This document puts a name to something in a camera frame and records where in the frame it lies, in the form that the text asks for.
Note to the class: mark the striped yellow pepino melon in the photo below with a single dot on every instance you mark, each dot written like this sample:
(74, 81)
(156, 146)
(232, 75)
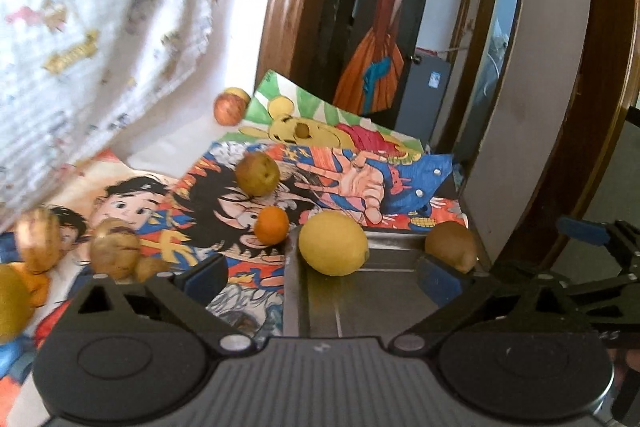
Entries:
(37, 235)

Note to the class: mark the Winnie the Pooh drawing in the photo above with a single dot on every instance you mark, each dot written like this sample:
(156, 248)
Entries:
(280, 111)

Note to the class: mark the green-brown round pear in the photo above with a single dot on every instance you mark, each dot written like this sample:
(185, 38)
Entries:
(257, 174)

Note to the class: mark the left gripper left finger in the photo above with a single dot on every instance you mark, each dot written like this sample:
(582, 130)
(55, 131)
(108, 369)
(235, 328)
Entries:
(183, 300)

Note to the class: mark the grey appliance with sticker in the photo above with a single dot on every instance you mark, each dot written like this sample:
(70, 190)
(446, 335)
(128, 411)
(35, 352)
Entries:
(424, 93)

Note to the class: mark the small brown potato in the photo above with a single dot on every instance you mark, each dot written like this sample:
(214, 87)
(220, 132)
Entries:
(149, 266)

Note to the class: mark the large yellow round fruit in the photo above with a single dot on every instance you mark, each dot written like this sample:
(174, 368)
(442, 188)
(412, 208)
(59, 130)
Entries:
(15, 306)

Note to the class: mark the grey metal tray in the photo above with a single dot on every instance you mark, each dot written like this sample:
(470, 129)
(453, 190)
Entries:
(381, 299)

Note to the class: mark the brown kiwi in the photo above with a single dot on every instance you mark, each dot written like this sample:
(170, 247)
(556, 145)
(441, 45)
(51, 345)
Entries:
(453, 244)

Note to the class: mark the brown striped fruit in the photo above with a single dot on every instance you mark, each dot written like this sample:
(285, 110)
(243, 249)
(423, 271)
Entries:
(115, 249)

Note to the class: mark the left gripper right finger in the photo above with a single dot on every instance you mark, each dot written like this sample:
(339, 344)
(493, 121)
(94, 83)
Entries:
(459, 296)

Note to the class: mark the cartoon boys drawing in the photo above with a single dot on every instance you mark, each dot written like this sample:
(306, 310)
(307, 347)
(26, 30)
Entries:
(106, 188)

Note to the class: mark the painting of orange-dress woman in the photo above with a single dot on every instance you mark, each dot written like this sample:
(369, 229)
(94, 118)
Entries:
(366, 65)

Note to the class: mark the white cartoon print cloth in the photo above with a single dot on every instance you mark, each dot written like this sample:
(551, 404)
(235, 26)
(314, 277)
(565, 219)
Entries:
(76, 73)

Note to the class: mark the red yellow apple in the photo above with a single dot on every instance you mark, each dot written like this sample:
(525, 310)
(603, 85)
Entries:
(228, 109)

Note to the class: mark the small tangerine on drawing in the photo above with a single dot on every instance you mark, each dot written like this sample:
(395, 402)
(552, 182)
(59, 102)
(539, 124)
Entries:
(271, 226)

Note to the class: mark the colourful anime drawing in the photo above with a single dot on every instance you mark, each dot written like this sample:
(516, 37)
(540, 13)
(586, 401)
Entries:
(207, 212)

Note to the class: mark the yellow lemon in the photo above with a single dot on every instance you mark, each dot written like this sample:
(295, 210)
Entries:
(333, 244)

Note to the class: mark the yellow fruit behind apple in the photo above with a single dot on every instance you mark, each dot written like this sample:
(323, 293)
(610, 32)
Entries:
(238, 92)

